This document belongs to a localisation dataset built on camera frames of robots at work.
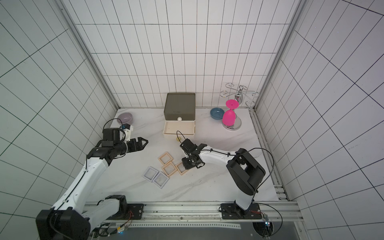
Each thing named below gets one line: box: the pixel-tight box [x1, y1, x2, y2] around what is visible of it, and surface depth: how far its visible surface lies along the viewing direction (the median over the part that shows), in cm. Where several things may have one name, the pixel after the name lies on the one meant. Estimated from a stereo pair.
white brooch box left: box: [142, 166, 159, 182], surface depth 87 cm
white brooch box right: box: [152, 171, 170, 189], surface depth 84 cm
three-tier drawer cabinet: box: [163, 93, 196, 135], surface depth 95 cm
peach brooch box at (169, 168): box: [162, 161, 177, 177], surface depth 89 cm
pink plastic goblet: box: [222, 99, 240, 127], surface depth 90 cm
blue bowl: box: [210, 107, 225, 120], surface depth 116 cm
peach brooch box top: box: [158, 152, 173, 166], surface depth 92 cm
